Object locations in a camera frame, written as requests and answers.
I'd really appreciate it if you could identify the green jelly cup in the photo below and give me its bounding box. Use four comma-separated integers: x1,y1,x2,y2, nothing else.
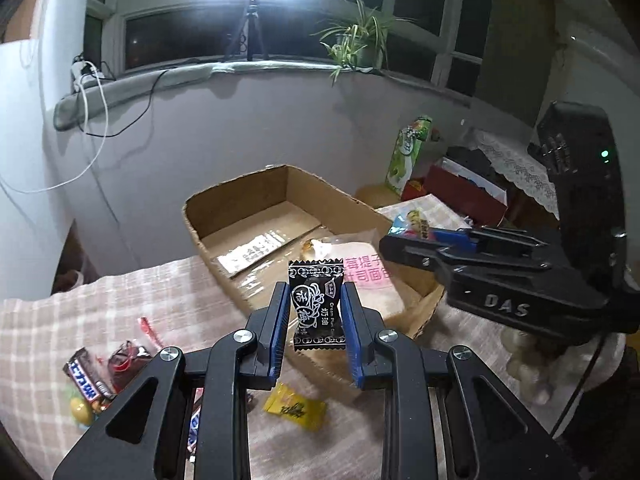
68,385,96,429

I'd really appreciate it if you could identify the black cable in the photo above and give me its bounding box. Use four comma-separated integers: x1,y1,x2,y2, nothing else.
82,62,174,139

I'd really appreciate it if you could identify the black tripod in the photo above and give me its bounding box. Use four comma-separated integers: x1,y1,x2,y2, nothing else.
222,0,269,62

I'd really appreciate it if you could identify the potted spider plant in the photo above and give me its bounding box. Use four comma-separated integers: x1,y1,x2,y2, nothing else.
312,0,417,84

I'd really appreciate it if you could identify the window frame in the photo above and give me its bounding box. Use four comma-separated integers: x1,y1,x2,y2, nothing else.
85,0,496,99

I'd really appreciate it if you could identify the pink plaid cloth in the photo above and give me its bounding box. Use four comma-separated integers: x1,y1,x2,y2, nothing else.
0,240,551,480

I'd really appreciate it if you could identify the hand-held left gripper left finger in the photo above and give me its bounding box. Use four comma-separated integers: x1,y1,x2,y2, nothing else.
52,282,291,480

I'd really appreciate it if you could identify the green drink carton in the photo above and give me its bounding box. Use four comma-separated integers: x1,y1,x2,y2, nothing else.
384,115,434,199

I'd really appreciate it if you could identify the cardboard box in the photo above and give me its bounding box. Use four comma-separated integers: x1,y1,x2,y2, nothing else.
182,164,447,396

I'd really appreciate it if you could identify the red box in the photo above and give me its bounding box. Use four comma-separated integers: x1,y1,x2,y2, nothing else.
400,157,509,229

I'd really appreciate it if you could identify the yellow candy packet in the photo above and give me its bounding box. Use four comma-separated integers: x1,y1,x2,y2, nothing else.
263,382,329,433

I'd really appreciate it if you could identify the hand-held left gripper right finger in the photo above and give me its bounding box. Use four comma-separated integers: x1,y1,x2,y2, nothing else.
341,281,586,480

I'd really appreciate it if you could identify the black candy packet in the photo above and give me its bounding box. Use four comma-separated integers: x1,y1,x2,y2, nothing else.
288,259,348,349

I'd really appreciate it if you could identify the colourful candy packet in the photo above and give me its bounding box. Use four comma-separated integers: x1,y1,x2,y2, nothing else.
387,210,437,242

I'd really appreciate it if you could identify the bag of white balls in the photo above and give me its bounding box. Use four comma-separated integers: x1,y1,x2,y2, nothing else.
502,330,557,407

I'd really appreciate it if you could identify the white power strip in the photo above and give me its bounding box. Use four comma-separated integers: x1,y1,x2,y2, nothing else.
70,57,109,94

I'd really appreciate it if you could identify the thin red stick wrapper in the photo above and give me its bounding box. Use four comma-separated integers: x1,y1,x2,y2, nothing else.
137,316,164,349

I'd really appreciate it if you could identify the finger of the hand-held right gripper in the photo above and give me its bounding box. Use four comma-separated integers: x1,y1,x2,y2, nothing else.
378,233,547,285
431,226,562,262

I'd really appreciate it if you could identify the bread packet with pink label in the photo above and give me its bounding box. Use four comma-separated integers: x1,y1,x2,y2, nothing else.
299,227,408,341

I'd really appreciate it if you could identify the white lace cloth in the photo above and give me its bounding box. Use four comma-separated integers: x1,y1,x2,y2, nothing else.
472,130,560,219

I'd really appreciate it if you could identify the dark red candy wrapper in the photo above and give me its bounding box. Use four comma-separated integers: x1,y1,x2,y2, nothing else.
107,340,154,396

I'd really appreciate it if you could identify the gripper power cable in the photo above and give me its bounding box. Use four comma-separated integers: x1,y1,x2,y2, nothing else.
550,335,607,442

